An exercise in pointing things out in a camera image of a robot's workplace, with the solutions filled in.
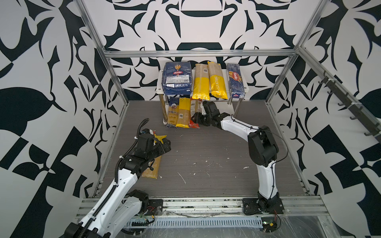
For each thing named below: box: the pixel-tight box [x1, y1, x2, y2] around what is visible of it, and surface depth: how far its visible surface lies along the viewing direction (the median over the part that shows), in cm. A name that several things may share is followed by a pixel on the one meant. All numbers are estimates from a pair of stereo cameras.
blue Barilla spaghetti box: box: [226, 62, 246, 99], surface depth 77 cm
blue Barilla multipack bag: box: [161, 61, 193, 95], surface depth 77 cm
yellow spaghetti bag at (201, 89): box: [191, 63, 211, 101], surface depth 81 cm
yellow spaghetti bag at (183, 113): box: [175, 97, 191, 129], surface depth 101 cm
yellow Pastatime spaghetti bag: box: [207, 60, 229, 100], surface depth 79 cm
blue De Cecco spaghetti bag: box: [167, 96, 180, 126], surface depth 103 cm
